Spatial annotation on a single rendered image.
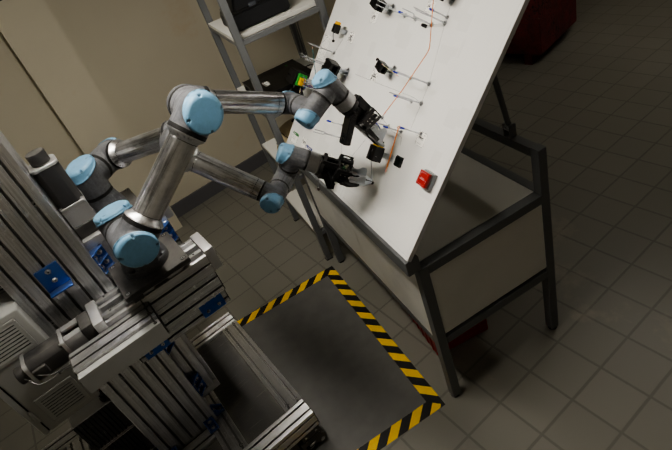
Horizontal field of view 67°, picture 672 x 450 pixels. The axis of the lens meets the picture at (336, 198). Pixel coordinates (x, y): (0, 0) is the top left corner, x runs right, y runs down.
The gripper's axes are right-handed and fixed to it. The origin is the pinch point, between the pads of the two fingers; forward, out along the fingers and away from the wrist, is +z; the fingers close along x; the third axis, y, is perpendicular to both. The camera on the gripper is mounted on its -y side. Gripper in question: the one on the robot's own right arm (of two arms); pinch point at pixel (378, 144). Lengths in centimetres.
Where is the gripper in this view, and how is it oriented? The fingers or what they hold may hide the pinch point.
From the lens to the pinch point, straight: 186.0
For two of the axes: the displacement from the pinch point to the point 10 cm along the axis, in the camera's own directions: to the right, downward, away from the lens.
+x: -4.6, -3.4, 8.2
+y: 6.3, -7.8, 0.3
